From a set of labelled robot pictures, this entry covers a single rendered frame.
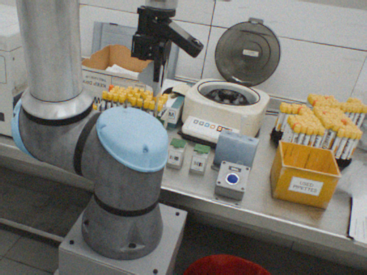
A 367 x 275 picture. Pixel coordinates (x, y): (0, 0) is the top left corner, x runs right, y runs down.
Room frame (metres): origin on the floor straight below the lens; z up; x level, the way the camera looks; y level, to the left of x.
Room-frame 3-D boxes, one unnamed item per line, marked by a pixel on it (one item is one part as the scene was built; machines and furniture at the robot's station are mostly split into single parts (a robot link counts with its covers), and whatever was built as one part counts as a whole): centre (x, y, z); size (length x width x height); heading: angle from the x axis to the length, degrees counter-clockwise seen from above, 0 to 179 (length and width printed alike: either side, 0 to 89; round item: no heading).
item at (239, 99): (1.23, -0.28, 0.97); 0.15 x 0.15 x 0.07
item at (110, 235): (0.58, 0.01, 1.00); 0.15 x 0.15 x 0.10
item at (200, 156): (0.94, -0.18, 0.91); 0.05 x 0.04 x 0.07; 164
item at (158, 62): (0.94, -0.04, 1.16); 0.05 x 0.02 x 0.09; 164
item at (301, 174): (0.89, -0.44, 0.93); 0.13 x 0.13 x 0.10; 79
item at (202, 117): (1.21, -0.28, 0.94); 0.30 x 0.24 x 0.12; 155
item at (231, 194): (0.86, -0.25, 0.92); 0.13 x 0.07 x 0.08; 164
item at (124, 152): (0.58, 0.01, 1.12); 0.13 x 0.12 x 0.14; 67
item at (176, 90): (1.30, -0.12, 0.92); 0.24 x 0.12 x 0.10; 164
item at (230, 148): (0.97, -0.28, 0.92); 0.10 x 0.07 x 0.10; 66
